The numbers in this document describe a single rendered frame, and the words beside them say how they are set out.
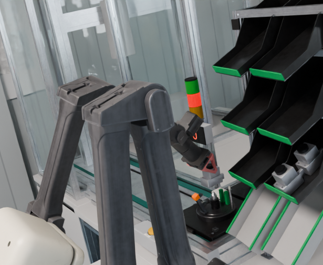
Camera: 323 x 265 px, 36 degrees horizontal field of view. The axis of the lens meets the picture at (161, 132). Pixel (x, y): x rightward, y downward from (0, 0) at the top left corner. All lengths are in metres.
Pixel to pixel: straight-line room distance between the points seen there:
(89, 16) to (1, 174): 1.72
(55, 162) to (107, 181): 0.41
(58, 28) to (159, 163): 1.73
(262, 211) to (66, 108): 0.69
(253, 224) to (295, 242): 0.17
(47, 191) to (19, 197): 2.74
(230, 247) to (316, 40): 0.74
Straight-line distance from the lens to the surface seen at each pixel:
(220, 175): 1.70
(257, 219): 1.53
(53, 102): 2.26
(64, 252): 0.98
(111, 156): 0.80
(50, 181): 1.22
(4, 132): 3.82
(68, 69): 2.52
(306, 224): 1.43
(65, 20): 2.52
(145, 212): 1.90
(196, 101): 1.83
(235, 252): 1.65
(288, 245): 1.44
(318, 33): 1.23
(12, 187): 3.93
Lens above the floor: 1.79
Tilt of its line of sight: 17 degrees down
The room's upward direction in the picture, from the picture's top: 11 degrees counter-clockwise
